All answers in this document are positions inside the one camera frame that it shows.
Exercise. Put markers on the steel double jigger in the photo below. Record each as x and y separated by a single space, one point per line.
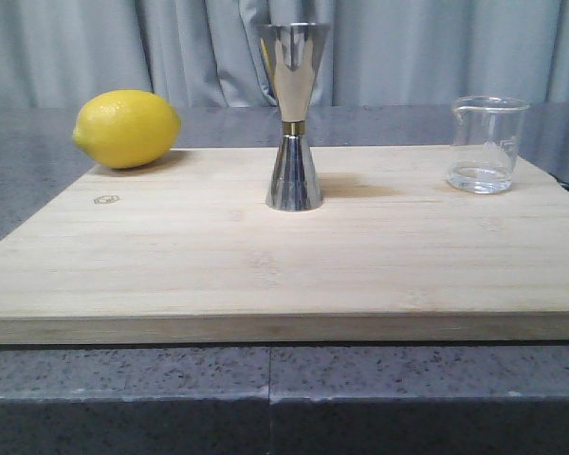
293 118

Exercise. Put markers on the yellow lemon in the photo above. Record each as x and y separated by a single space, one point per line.
126 128

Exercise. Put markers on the light wooden cutting board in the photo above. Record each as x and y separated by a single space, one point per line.
187 250

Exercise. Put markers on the clear glass beaker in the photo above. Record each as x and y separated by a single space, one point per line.
486 142

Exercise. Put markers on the grey curtain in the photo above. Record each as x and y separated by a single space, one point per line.
57 54

